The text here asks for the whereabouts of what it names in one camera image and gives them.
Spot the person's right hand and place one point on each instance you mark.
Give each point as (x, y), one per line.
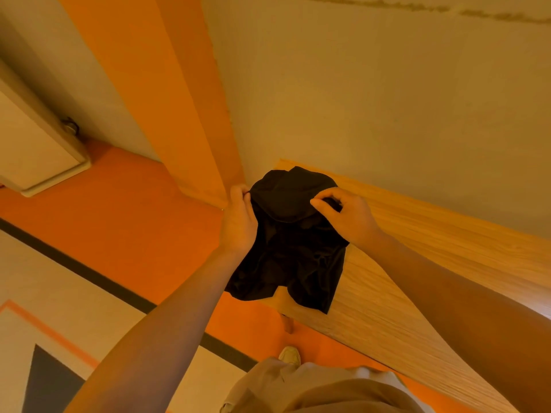
(355, 221)

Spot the person's left hand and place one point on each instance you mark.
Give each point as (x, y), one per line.
(238, 227)

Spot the person's left fingers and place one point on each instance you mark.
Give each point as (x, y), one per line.
(241, 196)

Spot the person's right thumb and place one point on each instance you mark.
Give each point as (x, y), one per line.
(323, 211)

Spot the black cloth shorts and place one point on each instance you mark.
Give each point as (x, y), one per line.
(292, 253)

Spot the person's right forearm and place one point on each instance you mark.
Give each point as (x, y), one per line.
(456, 305)

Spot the person's left forearm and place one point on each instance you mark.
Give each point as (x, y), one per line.
(163, 339)

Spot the wooden table leg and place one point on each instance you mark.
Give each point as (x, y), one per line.
(287, 323)

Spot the person's beige shoe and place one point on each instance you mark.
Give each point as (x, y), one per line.
(289, 355)

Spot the person's beige clothing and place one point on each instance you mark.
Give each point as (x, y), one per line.
(318, 389)

